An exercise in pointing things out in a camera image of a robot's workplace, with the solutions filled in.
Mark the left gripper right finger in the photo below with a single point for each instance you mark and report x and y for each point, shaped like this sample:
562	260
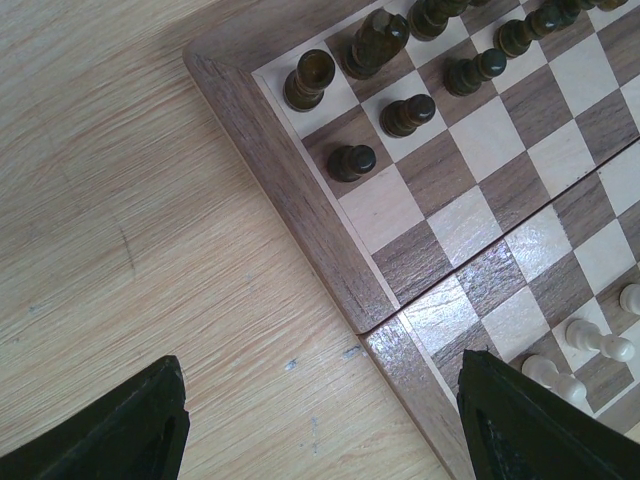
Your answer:
517	429

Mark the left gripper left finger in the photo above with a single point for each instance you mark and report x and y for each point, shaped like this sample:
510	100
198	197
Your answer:
138	430

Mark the wooden chess board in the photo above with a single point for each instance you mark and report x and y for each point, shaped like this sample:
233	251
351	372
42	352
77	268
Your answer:
510	214

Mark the white pawn nearest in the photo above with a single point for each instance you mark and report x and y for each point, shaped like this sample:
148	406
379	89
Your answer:
545	372

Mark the white pawn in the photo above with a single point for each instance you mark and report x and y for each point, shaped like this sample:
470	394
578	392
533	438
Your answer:
629	299
586	336
545	372

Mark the dark pawn file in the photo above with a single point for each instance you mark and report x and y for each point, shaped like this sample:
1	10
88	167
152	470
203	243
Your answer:
401	118
350	163
464	77
515	36

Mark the dark rook corner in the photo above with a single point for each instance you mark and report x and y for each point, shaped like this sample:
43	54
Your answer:
304	87

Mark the dark knight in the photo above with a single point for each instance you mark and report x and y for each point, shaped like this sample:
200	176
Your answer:
378	40

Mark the dark bishop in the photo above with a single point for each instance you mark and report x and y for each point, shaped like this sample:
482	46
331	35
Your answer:
429	18

